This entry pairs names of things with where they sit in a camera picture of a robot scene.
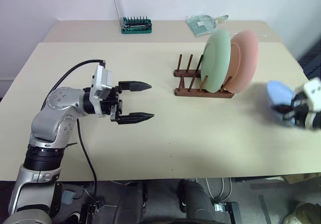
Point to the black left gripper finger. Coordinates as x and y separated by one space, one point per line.
135 86
135 118

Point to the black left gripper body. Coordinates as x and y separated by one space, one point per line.
111 104

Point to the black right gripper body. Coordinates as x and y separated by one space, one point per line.
301 108

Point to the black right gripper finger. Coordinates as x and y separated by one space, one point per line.
282 107
288 116

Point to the blue plate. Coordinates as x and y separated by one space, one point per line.
278 91

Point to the pink plate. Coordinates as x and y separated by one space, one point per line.
247 58

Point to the green plate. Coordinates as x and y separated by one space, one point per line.
215 58

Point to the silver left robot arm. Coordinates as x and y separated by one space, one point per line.
57 101

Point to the wooden dish rack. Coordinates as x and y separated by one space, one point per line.
200 93

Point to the black ribbed object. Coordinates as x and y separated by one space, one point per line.
313 60

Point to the green screwdriver bit set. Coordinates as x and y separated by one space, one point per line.
136 28

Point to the clear plastic strip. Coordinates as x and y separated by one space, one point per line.
263 35

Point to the olive green bundle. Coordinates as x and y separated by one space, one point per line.
306 214

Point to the small black connector box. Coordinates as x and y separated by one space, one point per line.
91 209

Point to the black box with metal clamp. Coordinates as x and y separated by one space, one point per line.
227 211

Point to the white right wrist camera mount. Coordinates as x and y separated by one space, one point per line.
313 89

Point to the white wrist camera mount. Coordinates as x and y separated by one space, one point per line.
313 89
102 79

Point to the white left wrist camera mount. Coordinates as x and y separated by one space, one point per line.
102 79

